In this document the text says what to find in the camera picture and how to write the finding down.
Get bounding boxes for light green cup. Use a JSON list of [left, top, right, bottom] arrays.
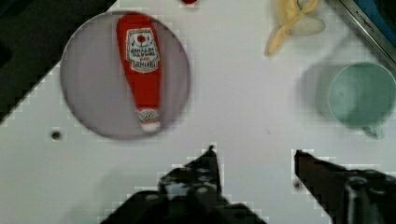
[[325, 63, 395, 139]]

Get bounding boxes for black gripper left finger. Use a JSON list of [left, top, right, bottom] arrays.
[[158, 145, 222, 201]]

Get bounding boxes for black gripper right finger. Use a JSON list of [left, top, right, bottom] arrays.
[[294, 150, 396, 224]]

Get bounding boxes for red plush ketchup bottle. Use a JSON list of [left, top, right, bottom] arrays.
[[116, 12, 163, 133]]

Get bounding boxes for grey round plate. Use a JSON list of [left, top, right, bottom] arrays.
[[60, 11, 191, 140]]

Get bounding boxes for red toy strawberry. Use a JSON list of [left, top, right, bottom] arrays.
[[181, 0, 197, 5]]

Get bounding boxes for yellow peeled toy banana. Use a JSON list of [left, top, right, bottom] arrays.
[[265, 0, 326, 56]]

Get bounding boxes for silver toaster oven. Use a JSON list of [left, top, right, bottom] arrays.
[[326, 0, 396, 71]]

